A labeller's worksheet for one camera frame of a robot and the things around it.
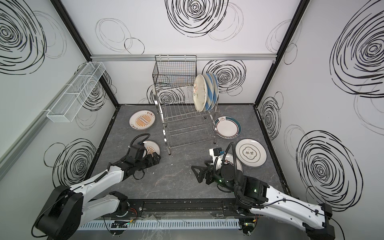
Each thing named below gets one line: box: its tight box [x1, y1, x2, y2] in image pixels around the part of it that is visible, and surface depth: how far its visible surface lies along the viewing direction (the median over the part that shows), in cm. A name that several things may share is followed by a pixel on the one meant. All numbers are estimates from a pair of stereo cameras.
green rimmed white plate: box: [213, 116, 242, 140], surface depth 108 cm
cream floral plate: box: [193, 74, 208, 113], surface depth 84 cm
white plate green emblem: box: [235, 138, 268, 168], surface depth 94 cm
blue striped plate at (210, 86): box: [202, 73, 214, 112], surface depth 74 cm
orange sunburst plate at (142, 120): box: [129, 109, 156, 131], surface depth 111 cm
